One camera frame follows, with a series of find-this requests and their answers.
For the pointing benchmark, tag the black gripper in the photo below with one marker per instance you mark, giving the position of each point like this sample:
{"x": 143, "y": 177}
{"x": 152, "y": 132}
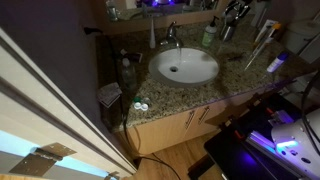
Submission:
{"x": 240, "y": 8}

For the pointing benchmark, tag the stainless steel cup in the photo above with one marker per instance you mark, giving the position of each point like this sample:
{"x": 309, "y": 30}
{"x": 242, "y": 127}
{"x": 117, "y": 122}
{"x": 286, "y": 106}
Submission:
{"x": 226, "y": 35}

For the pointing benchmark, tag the chrome sink faucet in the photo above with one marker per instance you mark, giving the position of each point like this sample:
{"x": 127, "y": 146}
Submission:
{"x": 171, "y": 33}

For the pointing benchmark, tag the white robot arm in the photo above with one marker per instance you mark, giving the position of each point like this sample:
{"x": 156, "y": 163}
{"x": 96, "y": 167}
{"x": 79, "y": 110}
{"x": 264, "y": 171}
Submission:
{"x": 300, "y": 133}

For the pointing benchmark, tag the green soap pump bottle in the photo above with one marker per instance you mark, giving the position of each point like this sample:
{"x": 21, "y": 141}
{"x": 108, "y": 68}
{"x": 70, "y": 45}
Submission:
{"x": 209, "y": 38}

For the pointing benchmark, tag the small clear bottle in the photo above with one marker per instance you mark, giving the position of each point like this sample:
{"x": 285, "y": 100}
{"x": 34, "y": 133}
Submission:
{"x": 263, "y": 30}

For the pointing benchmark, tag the dark disposable razor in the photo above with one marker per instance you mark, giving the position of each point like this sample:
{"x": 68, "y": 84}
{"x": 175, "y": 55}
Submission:
{"x": 237, "y": 57}

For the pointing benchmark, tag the orange cap spray bottle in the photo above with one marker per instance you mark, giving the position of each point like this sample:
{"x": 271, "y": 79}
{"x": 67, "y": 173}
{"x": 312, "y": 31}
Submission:
{"x": 271, "y": 35}

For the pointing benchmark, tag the white oval sink basin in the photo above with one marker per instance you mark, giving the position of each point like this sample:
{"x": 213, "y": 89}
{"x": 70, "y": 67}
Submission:
{"x": 196, "y": 66}

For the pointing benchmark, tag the white toilet tank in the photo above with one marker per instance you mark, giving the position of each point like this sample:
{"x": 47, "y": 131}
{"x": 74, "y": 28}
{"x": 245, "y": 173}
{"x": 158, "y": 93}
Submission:
{"x": 300, "y": 36}

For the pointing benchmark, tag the metal sink drain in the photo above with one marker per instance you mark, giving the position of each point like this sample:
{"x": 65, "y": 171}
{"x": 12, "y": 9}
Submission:
{"x": 173, "y": 69}

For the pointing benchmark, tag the white tapered bottle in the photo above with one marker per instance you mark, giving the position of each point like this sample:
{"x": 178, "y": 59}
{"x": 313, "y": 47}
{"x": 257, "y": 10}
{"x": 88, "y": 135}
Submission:
{"x": 152, "y": 40}

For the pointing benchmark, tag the black red clamp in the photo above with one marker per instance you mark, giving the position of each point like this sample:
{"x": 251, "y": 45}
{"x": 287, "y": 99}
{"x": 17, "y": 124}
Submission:
{"x": 237, "y": 134}
{"x": 269, "y": 110}

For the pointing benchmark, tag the wood framed mirror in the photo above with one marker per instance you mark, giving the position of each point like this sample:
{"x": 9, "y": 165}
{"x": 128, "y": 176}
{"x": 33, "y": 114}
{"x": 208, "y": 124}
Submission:
{"x": 133, "y": 25}

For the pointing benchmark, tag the white contact lens case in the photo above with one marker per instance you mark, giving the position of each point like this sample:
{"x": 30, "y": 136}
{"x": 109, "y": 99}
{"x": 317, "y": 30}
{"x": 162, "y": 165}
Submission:
{"x": 144, "y": 107}

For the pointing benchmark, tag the small green cap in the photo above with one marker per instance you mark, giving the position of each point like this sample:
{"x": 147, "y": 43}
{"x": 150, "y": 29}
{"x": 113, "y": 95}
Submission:
{"x": 137, "y": 99}

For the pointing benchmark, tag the dark glass side shelf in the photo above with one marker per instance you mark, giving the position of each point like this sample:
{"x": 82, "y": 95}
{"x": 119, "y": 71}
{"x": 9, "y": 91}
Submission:
{"x": 110, "y": 66}

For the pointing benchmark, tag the wooden vanity cabinet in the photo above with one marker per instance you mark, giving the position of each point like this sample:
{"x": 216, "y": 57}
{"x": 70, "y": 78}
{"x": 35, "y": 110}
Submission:
{"x": 160, "y": 133}

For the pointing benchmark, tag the black robot platform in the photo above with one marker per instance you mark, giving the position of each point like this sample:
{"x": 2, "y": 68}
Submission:
{"x": 233, "y": 156}

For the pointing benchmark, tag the small brass door hinge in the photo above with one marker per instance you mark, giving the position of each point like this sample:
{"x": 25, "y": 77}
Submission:
{"x": 112, "y": 176}

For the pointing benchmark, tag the white door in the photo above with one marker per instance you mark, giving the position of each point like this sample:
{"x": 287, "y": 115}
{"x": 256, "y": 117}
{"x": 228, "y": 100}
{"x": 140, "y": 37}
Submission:
{"x": 50, "y": 110}

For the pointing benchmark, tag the large brass door hinge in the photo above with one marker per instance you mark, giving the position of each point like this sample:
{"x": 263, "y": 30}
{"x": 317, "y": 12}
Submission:
{"x": 33, "y": 163}

